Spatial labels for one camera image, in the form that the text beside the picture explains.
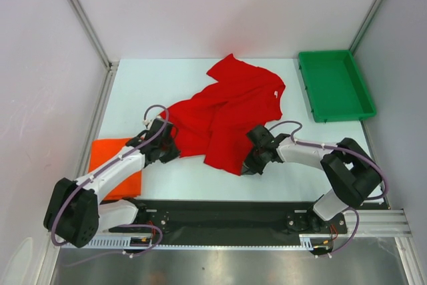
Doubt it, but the red t-shirt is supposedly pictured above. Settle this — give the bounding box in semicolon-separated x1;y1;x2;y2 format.
161;54;286;176

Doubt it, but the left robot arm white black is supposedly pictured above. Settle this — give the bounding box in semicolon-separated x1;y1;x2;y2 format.
43;117;180;248

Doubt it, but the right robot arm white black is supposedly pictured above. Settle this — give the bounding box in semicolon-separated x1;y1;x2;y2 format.
160;123;384;232

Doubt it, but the orange folded t-shirt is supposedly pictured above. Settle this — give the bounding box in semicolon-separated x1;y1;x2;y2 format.
83;138;144;201

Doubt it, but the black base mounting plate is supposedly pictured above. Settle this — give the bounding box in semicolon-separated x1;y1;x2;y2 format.
67;198;390;246

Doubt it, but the green plastic tray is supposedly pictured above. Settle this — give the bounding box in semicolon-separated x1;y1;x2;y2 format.
298;50;377;123

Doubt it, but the aluminium frame rail left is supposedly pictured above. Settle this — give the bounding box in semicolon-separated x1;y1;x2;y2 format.
67;0;118;176

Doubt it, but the white slotted cable duct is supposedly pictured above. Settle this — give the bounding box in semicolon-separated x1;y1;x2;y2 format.
81;234;153;250

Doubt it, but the aluminium front rail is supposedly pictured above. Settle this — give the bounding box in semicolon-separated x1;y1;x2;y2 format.
47;208;411;238

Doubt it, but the aluminium frame post right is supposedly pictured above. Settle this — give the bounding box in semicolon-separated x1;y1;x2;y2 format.
349;0;384;55

